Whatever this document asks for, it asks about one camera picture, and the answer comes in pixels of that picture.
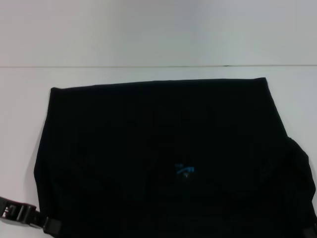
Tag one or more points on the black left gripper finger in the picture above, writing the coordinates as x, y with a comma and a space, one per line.
52, 225

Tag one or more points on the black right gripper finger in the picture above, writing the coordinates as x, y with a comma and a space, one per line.
311, 233

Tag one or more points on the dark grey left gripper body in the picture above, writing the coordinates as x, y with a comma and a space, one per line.
17, 210

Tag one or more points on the black shirt with FREE print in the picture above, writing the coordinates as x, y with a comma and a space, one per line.
161, 148

